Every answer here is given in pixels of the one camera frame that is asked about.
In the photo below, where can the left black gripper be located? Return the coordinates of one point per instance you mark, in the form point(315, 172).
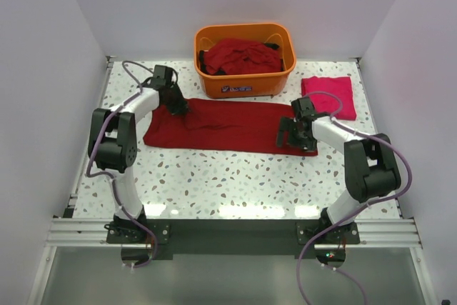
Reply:
point(178, 103)

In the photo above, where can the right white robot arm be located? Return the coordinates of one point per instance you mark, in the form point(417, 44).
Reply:
point(370, 167)

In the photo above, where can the aluminium frame rail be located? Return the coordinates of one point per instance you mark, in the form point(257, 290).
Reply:
point(373, 233)

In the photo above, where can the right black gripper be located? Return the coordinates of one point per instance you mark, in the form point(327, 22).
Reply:
point(292, 133)

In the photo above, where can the dark red t shirt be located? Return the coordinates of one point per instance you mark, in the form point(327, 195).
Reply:
point(246, 126)

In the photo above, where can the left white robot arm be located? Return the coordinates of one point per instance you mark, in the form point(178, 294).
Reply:
point(112, 148)

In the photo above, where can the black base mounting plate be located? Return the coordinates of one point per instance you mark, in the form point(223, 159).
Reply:
point(163, 239)

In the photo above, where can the red t shirts in basket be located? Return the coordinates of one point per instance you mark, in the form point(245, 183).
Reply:
point(240, 57)

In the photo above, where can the folded pink t shirt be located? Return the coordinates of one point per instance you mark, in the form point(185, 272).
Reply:
point(332, 95)

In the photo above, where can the orange plastic basket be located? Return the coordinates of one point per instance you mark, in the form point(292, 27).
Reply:
point(232, 86)

